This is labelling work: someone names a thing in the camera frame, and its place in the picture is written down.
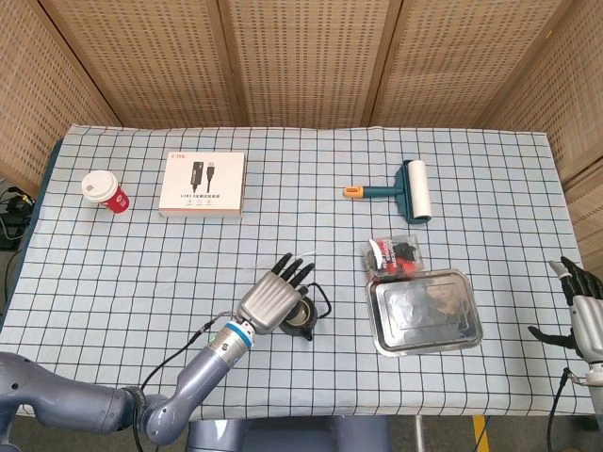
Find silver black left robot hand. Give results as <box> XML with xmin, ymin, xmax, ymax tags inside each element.
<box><xmin>236</xmin><ymin>252</ymin><xmax>317</xmax><ymax>336</ymax></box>

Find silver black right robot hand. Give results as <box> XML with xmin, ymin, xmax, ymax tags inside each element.
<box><xmin>528</xmin><ymin>256</ymin><xmax>603</xmax><ymax>366</ymax></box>

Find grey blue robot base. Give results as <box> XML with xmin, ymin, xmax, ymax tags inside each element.
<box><xmin>187</xmin><ymin>415</ymin><xmax>393</xmax><ymax>452</ymax></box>

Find black cast iron teapot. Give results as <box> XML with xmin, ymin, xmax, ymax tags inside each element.
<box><xmin>281</xmin><ymin>282</ymin><xmax>333</xmax><ymax>343</ymax></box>

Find red paper coffee cup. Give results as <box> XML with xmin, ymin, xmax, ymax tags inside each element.
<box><xmin>80</xmin><ymin>169</ymin><xmax>131</xmax><ymax>215</ymax></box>

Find clear plastic straw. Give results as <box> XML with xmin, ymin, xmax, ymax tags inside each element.
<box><xmin>243</xmin><ymin>250</ymin><xmax>318</xmax><ymax>271</ymax></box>

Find blue checked tablecloth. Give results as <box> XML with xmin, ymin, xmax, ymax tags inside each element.
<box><xmin>0</xmin><ymin>122</ymin><xmax>595</xmax><ymax>421</ymax></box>

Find clear bag of snacks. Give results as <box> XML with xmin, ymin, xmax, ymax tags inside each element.
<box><xmin>362</xmin><ymin>234</ymin><xmax>428</xmax><ymax>283</ymax></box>

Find stainless steel rectangular tray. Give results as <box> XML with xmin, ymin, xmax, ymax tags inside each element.
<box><xmin>366</xmin><ymin>268</ymin><xmax>485</xmax><ymax>358</ymax></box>

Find teal lint roller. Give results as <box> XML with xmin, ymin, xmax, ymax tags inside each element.
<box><xmin>342</xmin><ymin>159</ymin><xmax>433</xmax><ymax>225</ymax></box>

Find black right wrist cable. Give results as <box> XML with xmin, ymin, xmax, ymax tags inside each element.
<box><xmin>546</xmin><ymin>369</ymin><xmax>588</xmax><ymax>452</ymax></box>

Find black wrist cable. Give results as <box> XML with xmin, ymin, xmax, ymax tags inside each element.
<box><xmin>546</xmin><ymin>369</ymin><xmax>588</xmax><ymax>452</ymax></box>
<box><xmin>130</xmin><ymin>309</ymin><xmax>239</xmax><ymax>452</ymax></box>

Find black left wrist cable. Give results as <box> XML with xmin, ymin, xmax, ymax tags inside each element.
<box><xmin>130</xmin><ymin>309</ymin><xmax>239</xmax><ymax>452</ymax></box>

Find white cable adapter box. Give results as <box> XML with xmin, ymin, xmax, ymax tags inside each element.
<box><xmin>157</xmin><ymin>151</ymin><xmax>247</xmax><ymax>219</ymax></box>

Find black cables on floor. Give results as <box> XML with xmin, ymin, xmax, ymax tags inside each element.
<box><xmin>0</xmin><ymin>184</ymin><xmax>38</xmax><ymax>253</ymax></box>

